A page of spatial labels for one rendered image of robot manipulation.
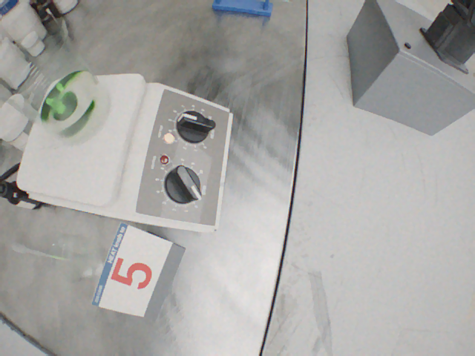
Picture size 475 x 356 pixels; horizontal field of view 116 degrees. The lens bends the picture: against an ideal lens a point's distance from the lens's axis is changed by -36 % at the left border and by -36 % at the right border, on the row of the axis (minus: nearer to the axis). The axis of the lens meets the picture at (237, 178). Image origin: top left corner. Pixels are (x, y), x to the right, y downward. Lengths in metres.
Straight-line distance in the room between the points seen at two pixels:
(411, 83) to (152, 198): 0.30
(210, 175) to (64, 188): 0.13
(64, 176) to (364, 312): 0.34
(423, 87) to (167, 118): 0.29
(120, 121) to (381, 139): 0.30
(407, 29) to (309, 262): 0.30
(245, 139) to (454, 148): 0.36
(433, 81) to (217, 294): 0.34
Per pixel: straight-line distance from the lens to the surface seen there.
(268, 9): 0.43
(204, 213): 0.21
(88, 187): 0.19
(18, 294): 0.40
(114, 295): 0.25
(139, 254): 0.24
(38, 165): 0.24
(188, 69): 0.33
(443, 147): 0.44
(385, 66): 0.28
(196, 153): 0.22
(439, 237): 0.38
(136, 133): 0.21
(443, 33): 0.32
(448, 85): 0.32
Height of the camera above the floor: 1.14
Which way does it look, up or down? 75 degrees down
